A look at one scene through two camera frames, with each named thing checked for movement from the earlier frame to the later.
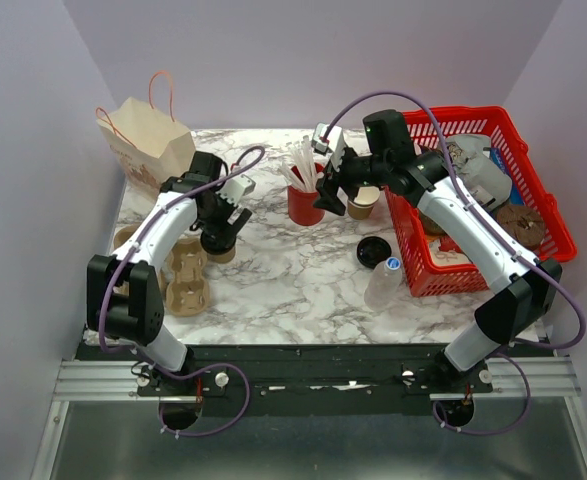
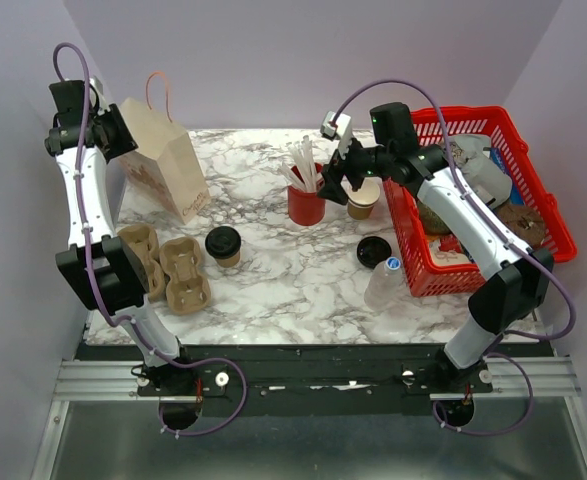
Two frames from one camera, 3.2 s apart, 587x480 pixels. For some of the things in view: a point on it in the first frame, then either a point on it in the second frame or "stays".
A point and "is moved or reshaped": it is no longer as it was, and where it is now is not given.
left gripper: (223, 225) → (124, 140)
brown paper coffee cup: (222, 257) is moved or reshaped
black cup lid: (372, 250) stays
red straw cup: (301, 207) stays
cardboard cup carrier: (187, 294) stays
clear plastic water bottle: (382, 283) stays
